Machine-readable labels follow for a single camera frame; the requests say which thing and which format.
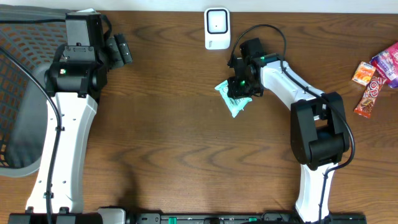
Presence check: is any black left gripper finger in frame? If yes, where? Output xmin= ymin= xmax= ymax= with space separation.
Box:
xmin=114 ymin=34 xmax=132 ymax=64
xmin=106 ymin=36 xmax=124 ymax=69

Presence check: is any teal snack bar wrapper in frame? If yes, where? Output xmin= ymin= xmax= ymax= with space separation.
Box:
xmin=215 ymin=80 xmax=252 ymax=118

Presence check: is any small orange tissue pack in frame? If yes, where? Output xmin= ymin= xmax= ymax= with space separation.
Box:
xmin=351 ymin=62 xmax=376 ymax=86

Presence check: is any orange brown snack bar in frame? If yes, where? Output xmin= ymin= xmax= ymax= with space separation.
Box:
xmin=354 ymin=77 xmax=386 ymax=118

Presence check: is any purple red snack pack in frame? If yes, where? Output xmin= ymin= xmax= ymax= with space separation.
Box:
xmin=370 ymin=43 xmax=397 ymax=88

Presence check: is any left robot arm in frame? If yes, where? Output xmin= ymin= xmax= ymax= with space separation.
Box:
xmin=9 ymin=9 xmax=132 ymax=224

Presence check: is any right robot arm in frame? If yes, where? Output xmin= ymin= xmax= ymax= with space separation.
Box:
xmin=228 ymin=38 xmax=350 ymax=223

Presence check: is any white barcode scanner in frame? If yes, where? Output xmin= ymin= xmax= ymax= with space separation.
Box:
xmin=204 ymin=7 xmax=231 ymax=50

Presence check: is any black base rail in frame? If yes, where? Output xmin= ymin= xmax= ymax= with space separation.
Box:
xmin=127 ymin=211 xmax=367 ymax=224

